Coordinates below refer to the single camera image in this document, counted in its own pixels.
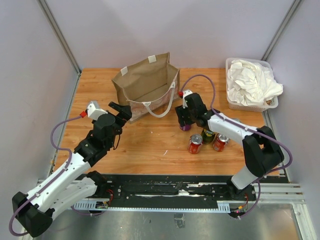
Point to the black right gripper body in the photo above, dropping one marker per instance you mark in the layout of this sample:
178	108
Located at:
188	116

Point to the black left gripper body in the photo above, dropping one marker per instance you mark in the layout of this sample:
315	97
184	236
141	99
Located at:
121	117

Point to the purple soda can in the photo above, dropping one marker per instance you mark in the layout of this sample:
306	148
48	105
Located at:
186	127

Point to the dark glass bottle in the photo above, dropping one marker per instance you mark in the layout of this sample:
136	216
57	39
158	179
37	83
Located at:
207	136

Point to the red soda can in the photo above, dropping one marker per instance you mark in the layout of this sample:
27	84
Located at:
195	143

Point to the red coke can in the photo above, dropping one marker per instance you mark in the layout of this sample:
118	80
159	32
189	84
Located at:
220	142

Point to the pink patterned canvas bag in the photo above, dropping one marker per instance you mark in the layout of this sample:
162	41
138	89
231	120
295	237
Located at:
148	87

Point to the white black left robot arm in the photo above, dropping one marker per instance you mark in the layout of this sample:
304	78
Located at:
39	207

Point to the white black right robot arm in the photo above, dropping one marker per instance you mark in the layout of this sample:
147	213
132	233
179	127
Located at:
262	152

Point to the white crumpled cloth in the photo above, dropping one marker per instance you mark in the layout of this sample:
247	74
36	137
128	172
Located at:
255	82

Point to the white plastic basket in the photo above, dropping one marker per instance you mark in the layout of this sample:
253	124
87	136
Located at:
250	82

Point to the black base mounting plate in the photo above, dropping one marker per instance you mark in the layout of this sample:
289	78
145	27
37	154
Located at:
168	191

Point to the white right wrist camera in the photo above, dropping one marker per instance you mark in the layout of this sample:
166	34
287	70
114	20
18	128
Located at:
183	94

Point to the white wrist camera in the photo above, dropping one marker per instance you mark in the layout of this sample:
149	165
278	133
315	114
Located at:
183	94
93	111

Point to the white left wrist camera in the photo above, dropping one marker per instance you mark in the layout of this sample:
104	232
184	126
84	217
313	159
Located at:
93	111

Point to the aluminium frame rail left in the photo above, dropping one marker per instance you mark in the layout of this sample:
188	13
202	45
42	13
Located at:
44	6

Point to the aluminium frame rail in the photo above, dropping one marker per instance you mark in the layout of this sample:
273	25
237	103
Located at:
44	6
291	12

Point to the aluminium frame rail right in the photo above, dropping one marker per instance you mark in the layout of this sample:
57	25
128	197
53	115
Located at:
291	12

